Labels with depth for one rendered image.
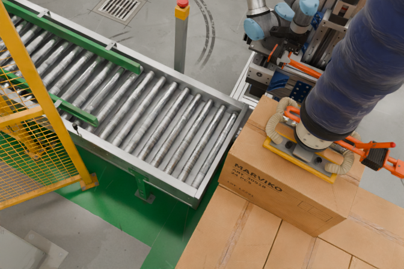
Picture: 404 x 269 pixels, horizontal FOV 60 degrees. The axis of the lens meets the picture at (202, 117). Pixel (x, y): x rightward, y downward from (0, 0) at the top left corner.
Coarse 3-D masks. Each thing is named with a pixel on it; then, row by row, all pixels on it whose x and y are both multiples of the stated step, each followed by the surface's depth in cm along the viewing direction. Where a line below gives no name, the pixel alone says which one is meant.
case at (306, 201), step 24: (264, 96) 184; (264, 120) 176; (240, 144) 168; (240, 168) 171; (264, 168) 163; (288, 168) 164; (360, 168) 167; (240, 192) 194; (264, 192) 178; (288, 192) 164; (312, 192) 159; (336, 192) 160; (288, 216) 185; (312, 216) 170; (336, 216) 158
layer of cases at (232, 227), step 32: (224, 192) 197; (224, 224) 188; (256, 224) 189; (288, 224) 191; (352, 224) 194; (384, 224) 196; (192, 256) 178; (224, 256) 179; (256, 256) 181; (288, 256) 182; (320, 256) 184; (352, 256) 185; (384, 256) 187
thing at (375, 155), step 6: (366, 150) 144; (372, 150) 144; (378, 150) 144; (384, 150) 144; (366, 156) 141; (372, 156) 142; (378, 156) 142; (384, 156) 143; (366, 162) 143; (372, 162) 141; (378, 162) 141; (384, 162) 140; (372, 168) 143; (378, 168) 143
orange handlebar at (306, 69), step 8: (296, 64) 164; (312, 72) 163; (288, 112) 150; (296, 112) 151; (296, 120) 149; (344, 144) 145; (360, 152) 144; (392, 160) 143; (400, 160) 143; (392, 168) 141; (400, 168) 141; (400, 176) 141
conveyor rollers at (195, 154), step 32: (32, 32) 244; (0, 64) 229; (64, 64) 232; (96, 64) 234; (32, 96) 217; (64, 96) 219; (96, 96) 221; (96, 128) 212; (128, 128) 212; (160, 128) 213; (192, 128) 215; (224, 128) 217; (160, 160) 204; (192, 160) 204
